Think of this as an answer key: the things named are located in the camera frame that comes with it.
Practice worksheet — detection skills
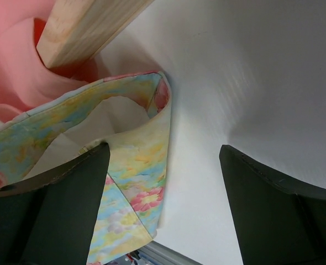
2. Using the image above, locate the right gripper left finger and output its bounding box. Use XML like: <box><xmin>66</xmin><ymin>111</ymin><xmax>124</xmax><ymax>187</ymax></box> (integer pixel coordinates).
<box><xmin>0</xmin><ymin>143</ymin><xmax>110</xmax><ymax>264</ymax></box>

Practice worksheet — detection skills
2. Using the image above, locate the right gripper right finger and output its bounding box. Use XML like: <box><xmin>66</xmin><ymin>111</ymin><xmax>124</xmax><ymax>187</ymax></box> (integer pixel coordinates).
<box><xmin>219</xmin><ymin>145</ymin><xmax>326</xmax><ymax>264</ymax></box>

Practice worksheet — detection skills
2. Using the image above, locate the floral pastel skirt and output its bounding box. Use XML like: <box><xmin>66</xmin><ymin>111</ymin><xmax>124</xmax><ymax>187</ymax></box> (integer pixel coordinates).
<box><xmin>0</xmin><ymin>72</ymin><xmax>171</xmax><ymax>264</ymax></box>

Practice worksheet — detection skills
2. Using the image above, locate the pink skirt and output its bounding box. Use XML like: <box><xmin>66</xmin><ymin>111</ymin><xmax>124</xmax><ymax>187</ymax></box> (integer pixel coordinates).
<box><xmin>0</xmin><ymin>1</ymin><xmax>98</xmax><ymax>122</ymax></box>

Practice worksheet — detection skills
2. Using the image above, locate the wooden clothes rack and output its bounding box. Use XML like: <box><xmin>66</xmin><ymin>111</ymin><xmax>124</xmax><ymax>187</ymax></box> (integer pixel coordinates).
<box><xmin>36</xmin><ymin>0</ymin><xmax>151</xmax><ymax>70</ymax></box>

